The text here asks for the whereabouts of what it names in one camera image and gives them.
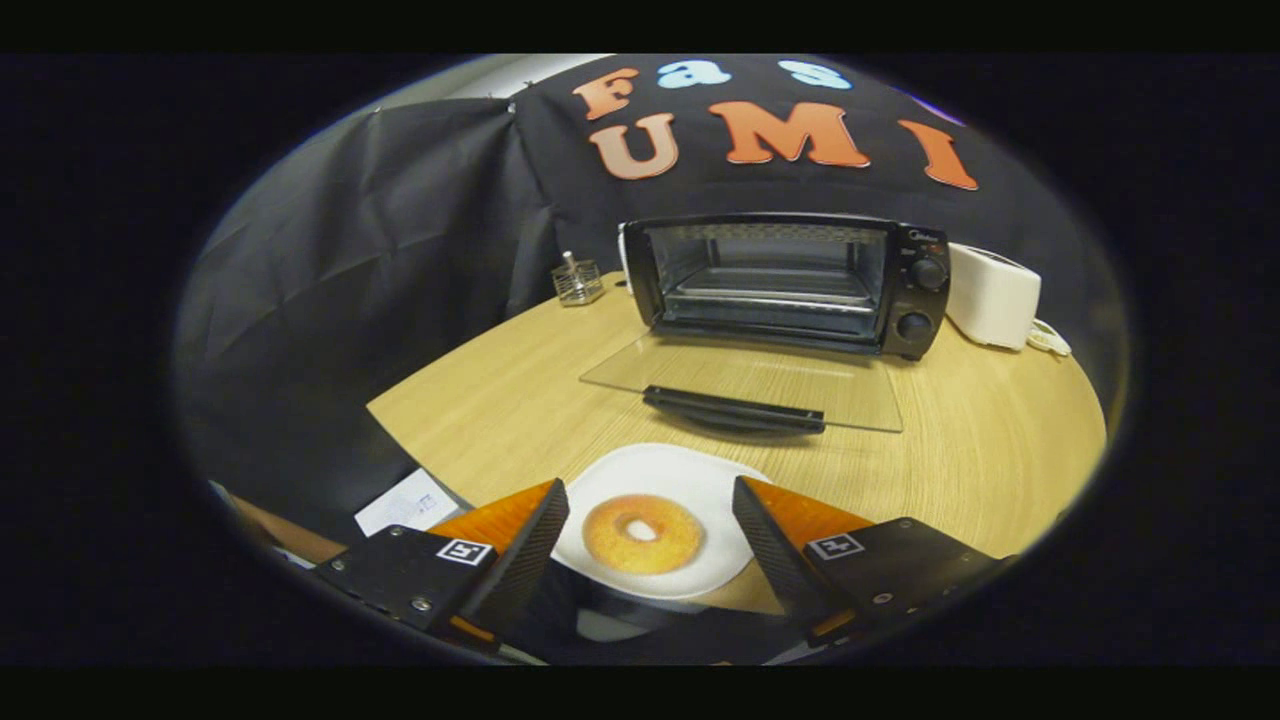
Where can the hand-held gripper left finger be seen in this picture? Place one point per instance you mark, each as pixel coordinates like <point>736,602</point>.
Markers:
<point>525,560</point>

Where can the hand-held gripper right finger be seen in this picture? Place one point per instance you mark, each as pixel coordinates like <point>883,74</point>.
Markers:
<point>775,555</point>

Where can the black toaster oven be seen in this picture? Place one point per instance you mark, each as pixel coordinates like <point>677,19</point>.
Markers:
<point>915,290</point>

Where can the white bread toaster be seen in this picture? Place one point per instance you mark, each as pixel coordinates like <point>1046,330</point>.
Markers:
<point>990,300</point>

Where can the white paper sheet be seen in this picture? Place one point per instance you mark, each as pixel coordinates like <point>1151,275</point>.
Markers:
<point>405,505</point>

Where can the white plate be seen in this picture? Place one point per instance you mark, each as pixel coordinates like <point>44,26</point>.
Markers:
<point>650,470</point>

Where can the black backdrop cloth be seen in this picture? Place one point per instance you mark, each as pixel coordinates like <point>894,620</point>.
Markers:
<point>350,280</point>

